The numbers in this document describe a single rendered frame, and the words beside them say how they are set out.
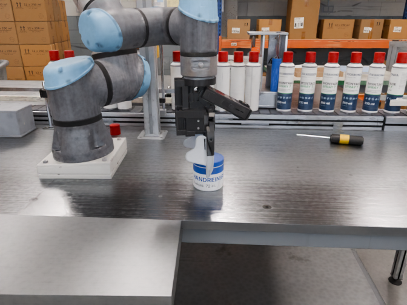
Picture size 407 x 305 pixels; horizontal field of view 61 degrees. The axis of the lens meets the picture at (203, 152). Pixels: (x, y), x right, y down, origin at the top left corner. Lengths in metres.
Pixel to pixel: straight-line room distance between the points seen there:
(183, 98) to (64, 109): 0.29
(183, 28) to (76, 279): 0.47
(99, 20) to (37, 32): 3.95
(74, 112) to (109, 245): 0.35
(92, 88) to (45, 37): 3.74
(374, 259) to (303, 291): 0.73
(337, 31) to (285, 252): 3.96
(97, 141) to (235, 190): 0.36
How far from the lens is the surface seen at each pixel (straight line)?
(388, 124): 1.34
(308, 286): 1.49
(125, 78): 0.90
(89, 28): 0.68
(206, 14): 0.68
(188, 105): 0.72
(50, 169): 0.90
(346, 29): 5.23
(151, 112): 1.12
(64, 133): 0.87
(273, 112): 1.25
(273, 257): 1.60
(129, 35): 0.69
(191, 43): 0.68
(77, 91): 0.84
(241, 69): 1.20
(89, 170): 0.87
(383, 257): 2.14
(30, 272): 0.62
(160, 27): 0.73
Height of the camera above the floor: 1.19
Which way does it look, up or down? 22 degrees down
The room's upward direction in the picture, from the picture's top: straight up
